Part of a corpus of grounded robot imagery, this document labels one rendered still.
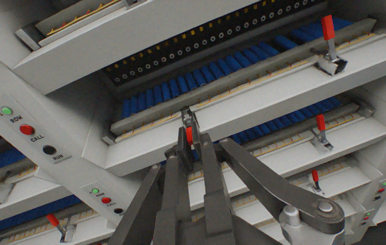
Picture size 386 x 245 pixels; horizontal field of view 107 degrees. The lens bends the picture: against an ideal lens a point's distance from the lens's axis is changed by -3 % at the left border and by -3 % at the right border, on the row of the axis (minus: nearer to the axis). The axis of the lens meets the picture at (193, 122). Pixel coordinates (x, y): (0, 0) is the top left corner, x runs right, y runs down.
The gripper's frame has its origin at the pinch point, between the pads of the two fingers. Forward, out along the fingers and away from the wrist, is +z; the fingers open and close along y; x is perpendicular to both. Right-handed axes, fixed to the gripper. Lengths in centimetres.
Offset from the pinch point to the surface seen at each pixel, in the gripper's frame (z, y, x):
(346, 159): 20, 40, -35
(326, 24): 8.3, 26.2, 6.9
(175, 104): 11.9, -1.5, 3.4
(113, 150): 10.0, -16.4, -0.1
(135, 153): 7.6, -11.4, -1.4
